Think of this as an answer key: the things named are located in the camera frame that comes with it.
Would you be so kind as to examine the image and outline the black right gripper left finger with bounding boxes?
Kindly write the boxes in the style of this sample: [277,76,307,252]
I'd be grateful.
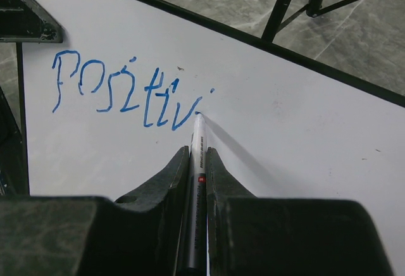
[1,146,189,275]

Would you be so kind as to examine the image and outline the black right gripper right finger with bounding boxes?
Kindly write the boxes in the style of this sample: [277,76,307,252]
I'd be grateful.
[206,147,393,275]

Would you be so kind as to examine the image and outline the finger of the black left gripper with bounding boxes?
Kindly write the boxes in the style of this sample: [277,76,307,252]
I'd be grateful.
[1,0,63,42]

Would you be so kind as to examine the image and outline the blue capped whiteboard marker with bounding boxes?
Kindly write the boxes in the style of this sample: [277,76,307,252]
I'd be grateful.
[176,113,207,275]

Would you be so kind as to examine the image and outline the white rectangular whiteboard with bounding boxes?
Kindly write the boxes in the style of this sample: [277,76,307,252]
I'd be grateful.
[15,0,405,213]

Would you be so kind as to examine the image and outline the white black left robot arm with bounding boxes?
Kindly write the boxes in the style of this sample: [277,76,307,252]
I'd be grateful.
[1,0,63,196]

